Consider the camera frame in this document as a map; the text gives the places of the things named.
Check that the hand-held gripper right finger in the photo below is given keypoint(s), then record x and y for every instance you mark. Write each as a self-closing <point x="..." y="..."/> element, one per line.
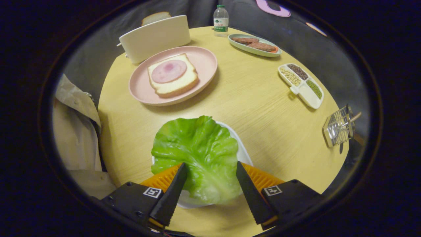
<point x="251" y="194"/>

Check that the clear water bottle green cap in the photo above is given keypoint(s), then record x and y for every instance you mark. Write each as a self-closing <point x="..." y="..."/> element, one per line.
<point x="221" y="21"/>

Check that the cream toaster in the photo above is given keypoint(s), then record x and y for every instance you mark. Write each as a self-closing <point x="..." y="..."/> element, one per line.
<point x="154" y="38"/>

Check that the plain bread slice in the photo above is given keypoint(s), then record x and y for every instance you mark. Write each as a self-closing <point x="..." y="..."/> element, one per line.
<point x="155" y="17"/>

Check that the orange carrot slice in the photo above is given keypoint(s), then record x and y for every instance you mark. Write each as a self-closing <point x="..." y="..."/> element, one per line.
<point x="275" y="49"/>

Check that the pile of pale soybeans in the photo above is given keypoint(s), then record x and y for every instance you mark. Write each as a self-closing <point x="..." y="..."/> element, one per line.
<point x="290" y="77"/>

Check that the bread slice under ham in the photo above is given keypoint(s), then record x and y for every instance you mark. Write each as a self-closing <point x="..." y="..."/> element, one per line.
<point x="177" y="85"/>

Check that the white plate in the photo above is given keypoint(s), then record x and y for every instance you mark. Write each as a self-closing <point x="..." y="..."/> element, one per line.
<point x="243" y="151"/>

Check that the pile of dark seeds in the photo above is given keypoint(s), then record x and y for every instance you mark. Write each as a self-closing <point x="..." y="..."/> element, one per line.
<point x="298" y="71"/>

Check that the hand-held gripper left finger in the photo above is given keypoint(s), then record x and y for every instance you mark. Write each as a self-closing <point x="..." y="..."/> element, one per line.
<point x="171" y="197"/>

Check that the brown meat patty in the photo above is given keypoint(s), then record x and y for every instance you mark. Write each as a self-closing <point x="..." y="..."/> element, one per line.
<point x="262" y="46"/>
<point x="245" y="40"/>

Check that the pile of green beans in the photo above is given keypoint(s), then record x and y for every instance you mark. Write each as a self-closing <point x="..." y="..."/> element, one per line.
<point x="314" y="89"/>

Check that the person's beige clothing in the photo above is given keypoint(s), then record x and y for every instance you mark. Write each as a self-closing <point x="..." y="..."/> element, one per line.
<point x="75" y="138"/>

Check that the green lettuce leaf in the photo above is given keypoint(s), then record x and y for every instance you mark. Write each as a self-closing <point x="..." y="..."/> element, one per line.
<point x="197" y="148"/>

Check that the white divided dish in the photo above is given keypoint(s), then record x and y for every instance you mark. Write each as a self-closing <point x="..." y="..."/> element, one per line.
<point x="309" y="95"/>

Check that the pink plate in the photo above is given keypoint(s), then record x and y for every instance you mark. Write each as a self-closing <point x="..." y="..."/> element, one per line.
<point x="204" y="62"/>

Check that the light blue plate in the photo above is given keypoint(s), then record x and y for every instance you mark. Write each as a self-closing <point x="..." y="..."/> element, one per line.
<point x="240" y="46"/>

